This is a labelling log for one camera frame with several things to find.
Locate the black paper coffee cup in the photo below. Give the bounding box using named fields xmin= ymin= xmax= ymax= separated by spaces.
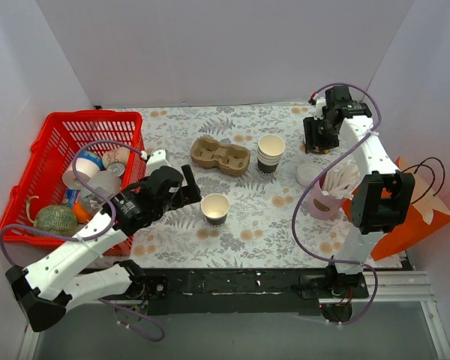
xmin=200 ymin=193 xmax=230 ymax=226

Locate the stack of paper cups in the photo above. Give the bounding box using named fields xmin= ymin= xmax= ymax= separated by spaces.
xmin=257 ymin=134 xmax=286 ymax=175

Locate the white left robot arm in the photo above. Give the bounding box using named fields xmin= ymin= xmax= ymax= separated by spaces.
xmin=5 ymin=154 xmax=202 ymax=332

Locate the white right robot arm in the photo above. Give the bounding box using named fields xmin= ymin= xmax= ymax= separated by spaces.
xmin=303 ymin=84 xmax=416 ymax=299

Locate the wrapped toilet paper roll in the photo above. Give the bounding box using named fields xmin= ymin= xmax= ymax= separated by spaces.
xmin=304 ymin=145 xmax=331 ymax=155

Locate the crumpled grey paper bag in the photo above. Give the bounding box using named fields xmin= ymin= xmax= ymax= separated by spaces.
xmin=78 ymin=170 xmax=122 ymax=216

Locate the stack of white lids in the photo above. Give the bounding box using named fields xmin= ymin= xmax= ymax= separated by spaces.
xmin=295 ymin=163 xmax=322 ymax=187

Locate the brown cardboard cup carrier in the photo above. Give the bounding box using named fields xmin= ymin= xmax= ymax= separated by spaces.
xmin=190 ymin=137 xmax=251 ymax=177

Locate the beige patterned cup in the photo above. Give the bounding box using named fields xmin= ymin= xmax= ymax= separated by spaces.
xmin=102 ymin=146 xmax=131 ymax=169

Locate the white tape roll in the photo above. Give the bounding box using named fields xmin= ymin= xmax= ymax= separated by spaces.
xmin=61 ymin=157 xmax=100 ymax=190

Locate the pink straw holder cup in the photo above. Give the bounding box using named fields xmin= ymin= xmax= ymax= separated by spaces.
xmin=306 ymin=176 xmax=344 ymax=221

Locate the floral table mat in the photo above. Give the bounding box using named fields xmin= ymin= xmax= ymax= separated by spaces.
xmin=130 ymin=103 xmax=350 ymax=268

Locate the red plastic basket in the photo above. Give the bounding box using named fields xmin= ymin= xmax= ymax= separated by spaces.
xmin=0 ymin=109 xmax=149 ymax=257

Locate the orange paper bag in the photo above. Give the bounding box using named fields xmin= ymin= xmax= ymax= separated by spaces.
xmin=340 ymin=156 xmax=450 ymax=263

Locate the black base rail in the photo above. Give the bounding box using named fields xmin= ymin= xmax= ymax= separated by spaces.
xmin=109 ymin=268 xmax=369 ymax=316

